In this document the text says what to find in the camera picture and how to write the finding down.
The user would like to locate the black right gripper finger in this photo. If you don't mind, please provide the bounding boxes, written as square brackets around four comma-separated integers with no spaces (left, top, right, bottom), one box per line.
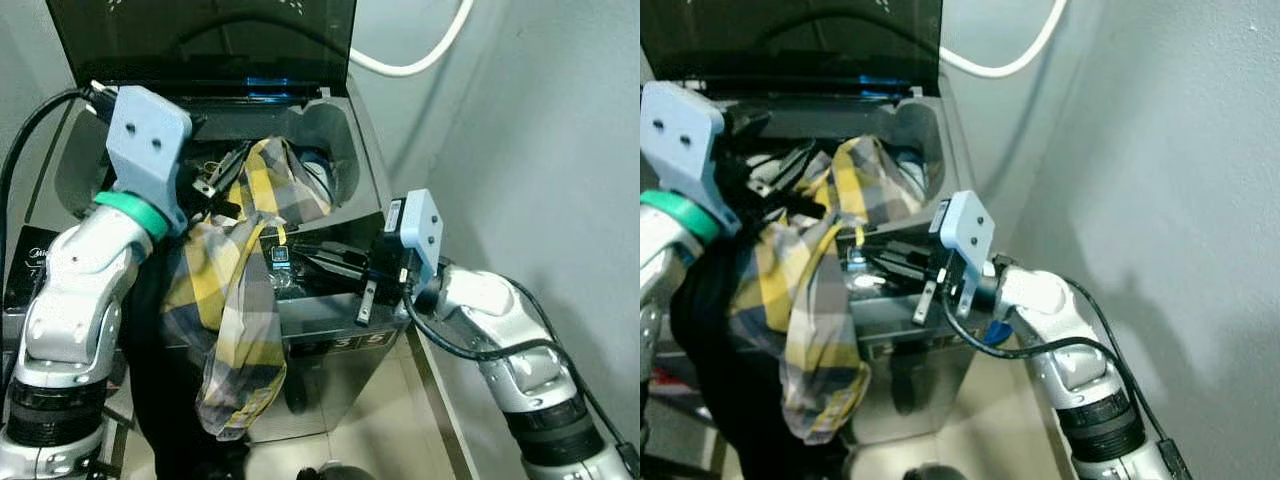
[296,256,368,295]
[316,241,375,273]
[866,260,938,298]
[883,244,945,275]

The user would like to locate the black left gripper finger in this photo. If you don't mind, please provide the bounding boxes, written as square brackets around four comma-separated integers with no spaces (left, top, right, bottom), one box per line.
[203,146,255,201]
[768,146,821,201]

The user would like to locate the yellow grey plaid shirt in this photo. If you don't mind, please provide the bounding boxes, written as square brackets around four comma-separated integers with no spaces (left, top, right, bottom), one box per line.
[725,133,926,446]
[160,135,334,443]

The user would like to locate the black garment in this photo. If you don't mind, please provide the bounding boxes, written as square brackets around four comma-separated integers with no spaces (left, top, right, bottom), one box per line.
[668,255,801,480]
[120,245,251,480]

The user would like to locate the grey top-load washing machine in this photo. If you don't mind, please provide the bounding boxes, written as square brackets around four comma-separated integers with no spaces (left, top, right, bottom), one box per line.
[640,85,986,446]
[0,85,413,446]

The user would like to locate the dark washer lid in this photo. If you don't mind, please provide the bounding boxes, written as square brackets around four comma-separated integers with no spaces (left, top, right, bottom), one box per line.
[45,0,359,101]
[640,0,943,101]

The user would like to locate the light blue right wrist camera mount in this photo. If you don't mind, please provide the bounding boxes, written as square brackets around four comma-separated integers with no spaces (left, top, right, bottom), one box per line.
[384,188,445,293]
[930,190,998,301]

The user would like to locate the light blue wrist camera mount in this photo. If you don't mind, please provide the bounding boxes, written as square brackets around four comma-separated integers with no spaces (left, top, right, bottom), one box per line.
[104,85,194,238]
[384,188,445,293]
[640,80,727,238]
[930,190,998,301]

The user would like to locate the light blue left wrist camera mount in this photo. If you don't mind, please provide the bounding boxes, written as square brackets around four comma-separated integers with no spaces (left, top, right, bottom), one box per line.
[640,80,727,238]
[104,85,194,238]

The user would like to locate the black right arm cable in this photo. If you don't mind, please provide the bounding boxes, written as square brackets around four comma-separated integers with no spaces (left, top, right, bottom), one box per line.
[940,275,1196,471]
[403,270,641,471]

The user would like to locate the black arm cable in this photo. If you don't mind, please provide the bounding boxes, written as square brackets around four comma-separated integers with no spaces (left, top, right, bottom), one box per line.
[0,83,123,291]
[940,275,1196,471]
[403,270,641,471]

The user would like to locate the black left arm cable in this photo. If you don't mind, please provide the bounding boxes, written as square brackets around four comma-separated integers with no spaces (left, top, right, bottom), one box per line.
[0,83,123,291]

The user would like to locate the white hose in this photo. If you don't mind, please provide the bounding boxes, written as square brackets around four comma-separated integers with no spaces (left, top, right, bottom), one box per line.
[347,0,477,79]
[938,0,1071,79]

